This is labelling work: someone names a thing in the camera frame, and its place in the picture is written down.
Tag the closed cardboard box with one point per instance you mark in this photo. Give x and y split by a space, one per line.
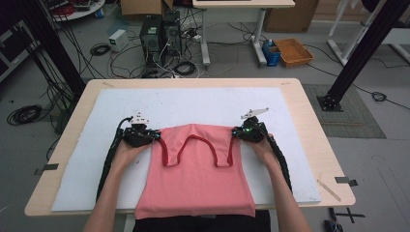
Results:
290 16

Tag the pink tank top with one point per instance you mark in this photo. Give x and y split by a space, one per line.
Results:
196 180

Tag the person's black clothing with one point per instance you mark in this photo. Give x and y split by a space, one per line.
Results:
199 226

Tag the blue box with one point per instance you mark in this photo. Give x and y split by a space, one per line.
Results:
271 54

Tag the black tape strip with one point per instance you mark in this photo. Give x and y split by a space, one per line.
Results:
50 167
345 180

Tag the white desk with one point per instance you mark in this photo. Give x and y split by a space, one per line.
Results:
245 3

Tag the white table mat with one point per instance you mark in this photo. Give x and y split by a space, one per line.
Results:
193 103

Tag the grey metal rack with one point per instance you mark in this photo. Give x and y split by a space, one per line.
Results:
13 48

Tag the black metal stand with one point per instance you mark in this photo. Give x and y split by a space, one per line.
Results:
54 48
364 48

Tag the white metal stand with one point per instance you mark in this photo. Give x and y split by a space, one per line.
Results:
353 35

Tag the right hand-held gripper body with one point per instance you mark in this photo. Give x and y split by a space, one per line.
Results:
253 130

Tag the thin wooden stick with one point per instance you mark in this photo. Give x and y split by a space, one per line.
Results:
328 190

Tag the white power supply box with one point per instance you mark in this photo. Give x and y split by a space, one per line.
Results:
117 39

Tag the black computer tower green label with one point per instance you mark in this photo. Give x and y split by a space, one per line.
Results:
151 38

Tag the round white table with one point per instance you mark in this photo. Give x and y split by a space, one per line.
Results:
77 11

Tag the person's left hand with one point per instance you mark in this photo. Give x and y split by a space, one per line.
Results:
129 156

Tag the person's right hand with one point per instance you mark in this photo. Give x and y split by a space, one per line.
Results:
264 150

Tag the wooden tray on floor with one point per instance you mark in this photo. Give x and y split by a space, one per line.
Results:
294 51

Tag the open cardboard box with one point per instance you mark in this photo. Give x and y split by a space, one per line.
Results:
141 8

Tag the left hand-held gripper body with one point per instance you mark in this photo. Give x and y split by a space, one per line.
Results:
138 135

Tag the grey floor mat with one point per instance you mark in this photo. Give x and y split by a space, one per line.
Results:
351 112

